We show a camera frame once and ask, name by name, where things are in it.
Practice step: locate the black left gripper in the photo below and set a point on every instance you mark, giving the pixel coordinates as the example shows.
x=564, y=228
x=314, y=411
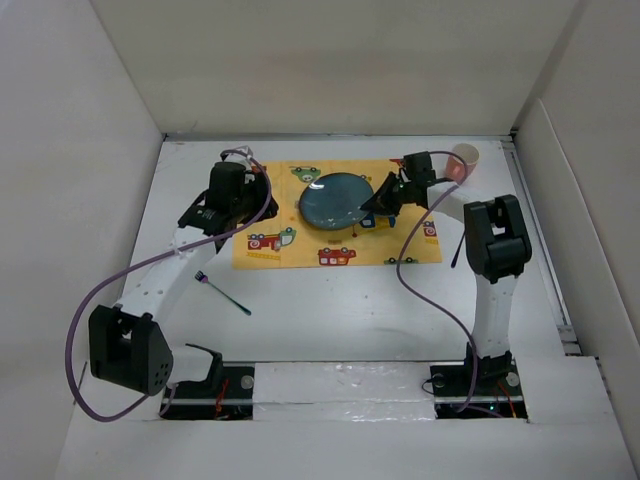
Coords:
x=256, y=185

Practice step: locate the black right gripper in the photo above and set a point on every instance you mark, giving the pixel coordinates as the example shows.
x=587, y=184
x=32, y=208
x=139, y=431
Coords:
x=380, y=202

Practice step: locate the pink paper cup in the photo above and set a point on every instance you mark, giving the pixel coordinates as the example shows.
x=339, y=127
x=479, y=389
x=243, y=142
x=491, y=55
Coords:
x=461, y=162

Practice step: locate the yellow vehicle-print cloth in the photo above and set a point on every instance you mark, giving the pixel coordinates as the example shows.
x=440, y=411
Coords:
x=287, y=241

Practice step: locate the dark teal patterned plate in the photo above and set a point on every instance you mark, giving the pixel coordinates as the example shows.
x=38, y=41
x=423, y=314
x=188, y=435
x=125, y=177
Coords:
x=334, y=201

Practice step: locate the iridescent purple spoon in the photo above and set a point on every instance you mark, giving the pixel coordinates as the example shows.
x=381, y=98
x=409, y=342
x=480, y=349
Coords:
x=456, y=255

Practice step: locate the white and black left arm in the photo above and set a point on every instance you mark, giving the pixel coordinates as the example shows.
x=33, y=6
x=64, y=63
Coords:
x=126, y=342

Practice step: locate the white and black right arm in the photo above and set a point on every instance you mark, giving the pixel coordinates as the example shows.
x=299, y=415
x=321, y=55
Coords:
x=496, y=244

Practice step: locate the iridescent fork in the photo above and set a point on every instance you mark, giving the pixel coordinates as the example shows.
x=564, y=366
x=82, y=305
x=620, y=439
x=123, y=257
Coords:
x=201, y=277

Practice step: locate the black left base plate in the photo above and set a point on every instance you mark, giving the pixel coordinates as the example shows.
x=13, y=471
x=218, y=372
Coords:
x=228, y=399

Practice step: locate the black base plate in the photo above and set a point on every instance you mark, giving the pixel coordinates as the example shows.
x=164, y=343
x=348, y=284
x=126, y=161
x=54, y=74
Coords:
x=228, y=399
x=497, y=397

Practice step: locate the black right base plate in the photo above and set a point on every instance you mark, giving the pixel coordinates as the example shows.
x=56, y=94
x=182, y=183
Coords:
x=497, y=397

